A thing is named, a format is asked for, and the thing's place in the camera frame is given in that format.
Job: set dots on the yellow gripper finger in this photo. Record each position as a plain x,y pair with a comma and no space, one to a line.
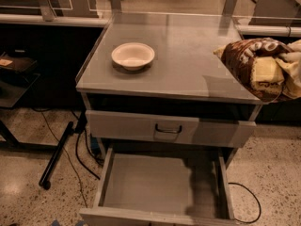
290,63
266,75

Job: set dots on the brown sea salt chip bag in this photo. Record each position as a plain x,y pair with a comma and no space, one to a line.
238,57

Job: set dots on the grey drawer cabinet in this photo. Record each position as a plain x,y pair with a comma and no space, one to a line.
185,79

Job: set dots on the grey top drawer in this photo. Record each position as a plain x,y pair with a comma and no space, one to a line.
195,131

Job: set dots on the grey open middle drawer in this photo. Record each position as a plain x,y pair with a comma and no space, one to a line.
162,187

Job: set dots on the white paper bowl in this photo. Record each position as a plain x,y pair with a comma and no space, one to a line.
133,56

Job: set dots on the black floor stand leg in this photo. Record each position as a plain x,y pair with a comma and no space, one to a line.
46,176

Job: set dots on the dark side table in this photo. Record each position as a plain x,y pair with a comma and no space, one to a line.
16,78

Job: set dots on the clear acrylic guard panel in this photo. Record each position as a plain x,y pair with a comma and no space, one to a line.
100,9

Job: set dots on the black drawer handle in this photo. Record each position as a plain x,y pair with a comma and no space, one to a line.
168,131

